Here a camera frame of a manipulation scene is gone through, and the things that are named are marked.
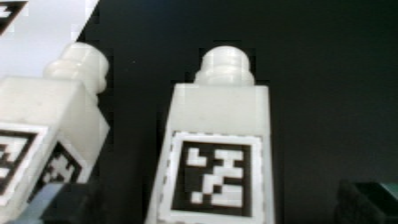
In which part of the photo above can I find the white marker sheet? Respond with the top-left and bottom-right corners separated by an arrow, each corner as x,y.
0,0 -> 100,78

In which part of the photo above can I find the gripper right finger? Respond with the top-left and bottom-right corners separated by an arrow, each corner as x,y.
334,180 -> 398,224

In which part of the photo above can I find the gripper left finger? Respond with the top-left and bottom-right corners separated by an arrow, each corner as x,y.
25,183 -> 98,224

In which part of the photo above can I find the white table leg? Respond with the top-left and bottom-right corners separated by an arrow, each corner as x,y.
0,42 -> 110,224
144,46 -> 275,224

